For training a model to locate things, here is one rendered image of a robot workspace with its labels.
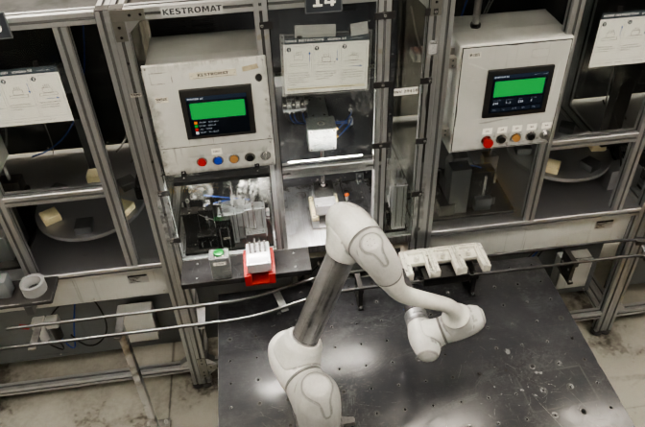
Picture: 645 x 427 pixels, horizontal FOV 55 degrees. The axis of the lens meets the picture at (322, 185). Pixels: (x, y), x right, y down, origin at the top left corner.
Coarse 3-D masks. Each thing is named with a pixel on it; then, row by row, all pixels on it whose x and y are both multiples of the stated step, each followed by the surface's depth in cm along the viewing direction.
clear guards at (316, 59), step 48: (288, 0) 202; (288, 48) 213; (336, 48) 215; (288, 96) 224; (336, 96) 227; (288, 144) 237; (336, 144) 240; (192, 192) 244; (240, 192) 248; (384, 192) 258; (192, 240) 260; (240, 240) 263
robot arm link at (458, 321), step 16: (384, 288) 200; (400, 288) 203; (416, 304) 212; (432, 304) 215; (448, 304) 219; (448, 320) 226; (464, 320) 224; (480, 320) 227; (448, 336) 229; (464, 336) 229
